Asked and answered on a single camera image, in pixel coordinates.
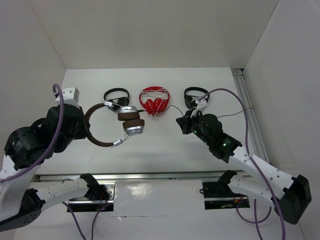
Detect aluminium rail right side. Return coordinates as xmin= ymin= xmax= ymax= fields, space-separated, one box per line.
xmin=231 ymin=68 xmax=271 ymax=164

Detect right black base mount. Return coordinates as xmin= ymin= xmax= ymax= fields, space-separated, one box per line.
xmin=199 ymin=182 xmax=250 ymax=210

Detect brown silver headphones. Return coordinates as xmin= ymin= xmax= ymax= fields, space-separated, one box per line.
xmin=84 ymin=100 xmax=145 ymax=148

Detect aluminium rail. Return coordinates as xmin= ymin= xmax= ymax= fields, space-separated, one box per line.
xmin=231 ymin=68 xmax=271 ymax=164
xmin=37 ymin=170 xmax=251 ymax=181

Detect aluminium rail front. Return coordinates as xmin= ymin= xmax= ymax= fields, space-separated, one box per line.
xmin=37 ymin=170 xmax=251 ymax=181

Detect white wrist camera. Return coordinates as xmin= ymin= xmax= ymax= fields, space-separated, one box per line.
xmin=61 ymin=87 xmax=80 ymax=108
xmin=190 ymin=96 xmax=208 ymax=118

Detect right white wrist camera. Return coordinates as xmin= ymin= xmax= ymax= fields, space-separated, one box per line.
xmin=190 ymin=96 xmax=208 ymax=118

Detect black headphones right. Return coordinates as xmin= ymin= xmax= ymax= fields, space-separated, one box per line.
xmin=184 ymin=86 xmax=209 ymax=110

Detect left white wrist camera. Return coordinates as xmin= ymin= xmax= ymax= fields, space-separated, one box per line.
xmin=61 ymin=87 xmax=80 ymax=108

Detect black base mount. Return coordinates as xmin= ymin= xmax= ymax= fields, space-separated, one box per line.
xmin=67 ymin=181 xmax=116 ymax=213
xmin=199 ymin=182 xmax=250 ymax=210

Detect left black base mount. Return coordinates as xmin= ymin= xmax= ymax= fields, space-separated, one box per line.
xmin=67 ymin=181 xmax=116 ymax=213

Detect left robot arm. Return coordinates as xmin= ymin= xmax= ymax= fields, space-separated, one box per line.
xmin=0 ymin=104 xmax=109 ymax=232

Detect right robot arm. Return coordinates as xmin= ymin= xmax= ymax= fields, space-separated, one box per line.
xmin=176 ymin=112 xmax=312 ymax=225

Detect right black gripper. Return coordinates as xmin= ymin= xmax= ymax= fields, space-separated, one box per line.
xmin=176 ymin=108 xmax=212 ymax=146

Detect red headphones with white cable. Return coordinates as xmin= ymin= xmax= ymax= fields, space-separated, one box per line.
xmin=138 ymin=86 xmax=170 ymax=118

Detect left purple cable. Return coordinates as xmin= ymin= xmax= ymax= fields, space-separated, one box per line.
xmin=0 ymin=83 xmax=113 ymax=240

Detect thin black headphone cable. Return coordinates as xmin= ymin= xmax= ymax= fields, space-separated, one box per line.
xmin=136 ymin=104 xmax=253 ymax=118

